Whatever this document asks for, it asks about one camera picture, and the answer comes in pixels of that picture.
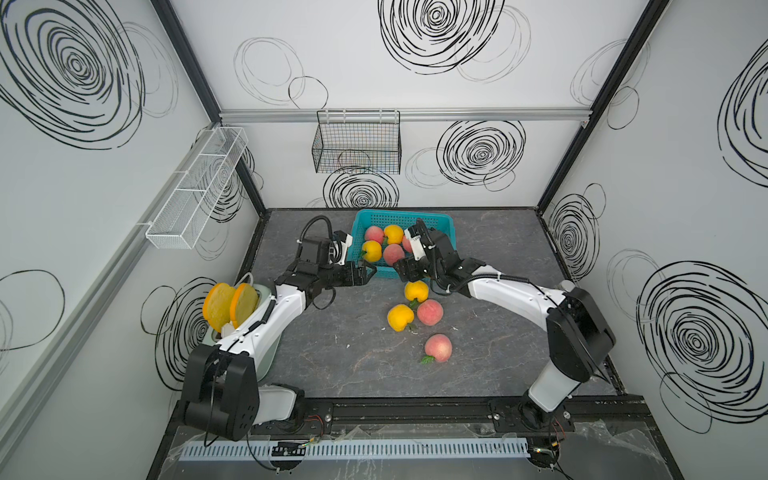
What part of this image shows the yellow toast slice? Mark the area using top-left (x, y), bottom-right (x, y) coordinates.
top-left (202, 283), bottom-right (235, 333)
top-left (230, 283), bottom-right (259, 329)

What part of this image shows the white mesh wall shelf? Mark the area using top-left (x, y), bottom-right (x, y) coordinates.
top-left (145, 126), bottom-right (248, 250)

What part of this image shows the yellow peach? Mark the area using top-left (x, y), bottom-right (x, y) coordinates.
top-left (383, 225), bottom-right (404, 245)
top-left (361, 240), bottom-right (383, 264)
top-left (387, 304), bottom-right (415, 332)
top-left (404, 281), bottom-right (429, 310)

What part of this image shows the yellow peach top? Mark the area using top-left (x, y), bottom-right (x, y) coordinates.
top-left (404, 281), bottom-right (429, 310)

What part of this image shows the teal plastic basket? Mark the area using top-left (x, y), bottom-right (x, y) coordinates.
top-left (347, 209), bottom-right (457, 279)

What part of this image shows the pink peach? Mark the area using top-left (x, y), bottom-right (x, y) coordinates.
top-left (383, 244), bottom-right (405, 267)
top-left (364, 226), bottom-right (385, 244)
top-left (416, 299), bottom-right (444, 326)
top-left (420, 334), bottom-right (453, 364)
top-left (401, 236), bottom-right (413, 253)

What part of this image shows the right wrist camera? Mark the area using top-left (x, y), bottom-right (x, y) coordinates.
top-left (405, 219), bottom-right (428, 261)

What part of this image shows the mint green toaster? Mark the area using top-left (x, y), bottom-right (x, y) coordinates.
top-left (200, 284), bottom-right (283, 382)

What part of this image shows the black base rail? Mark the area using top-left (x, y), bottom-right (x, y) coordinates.
top-left (167, 394), bottom-right (652, 436)

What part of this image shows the white slotted cable duct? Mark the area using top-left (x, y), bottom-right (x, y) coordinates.
top-left (179, 438), bottom-right (532, 461)

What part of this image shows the pink peach bottom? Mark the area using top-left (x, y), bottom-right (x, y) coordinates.
top-left (420, 334), bottom-right (453, 364)

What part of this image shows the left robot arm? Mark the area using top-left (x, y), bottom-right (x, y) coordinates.
top-left (180, 231), bottom-right (376, 441)

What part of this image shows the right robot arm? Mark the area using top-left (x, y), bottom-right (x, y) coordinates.
top-left (394, 219), bottom-right (616, 430)

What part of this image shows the left yellow toast slice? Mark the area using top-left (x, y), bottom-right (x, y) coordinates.
top-left (202, 283), bottom-right (235, 333)

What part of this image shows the brown spice jar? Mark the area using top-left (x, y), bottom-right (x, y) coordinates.
top-left (558, 280), bottom-right (576, 292)

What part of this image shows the black wire wall basket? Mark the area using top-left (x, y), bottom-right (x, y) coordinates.
top-left (311, 109), bottom-right (402, 175)

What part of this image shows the right yellow toast slice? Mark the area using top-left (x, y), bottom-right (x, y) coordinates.
top-left (230, 283), bottom-right (259, 329)

